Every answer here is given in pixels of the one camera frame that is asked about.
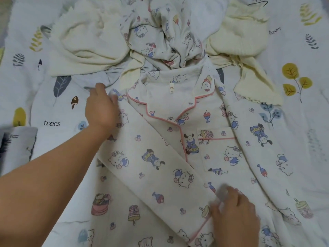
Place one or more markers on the person's right hand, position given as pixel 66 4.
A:
pixel 236 221

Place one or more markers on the person's left hand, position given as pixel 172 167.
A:
pixel 103 113

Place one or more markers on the cartoon print pajama top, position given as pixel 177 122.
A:
pixel 164 182

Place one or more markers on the bed with leaf print bedding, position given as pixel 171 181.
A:
pixel 308 157

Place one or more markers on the cartoon print pyjama trousers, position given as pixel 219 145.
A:
pixel 164 33

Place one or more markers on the person's left forearm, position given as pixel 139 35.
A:
pixel 46 198

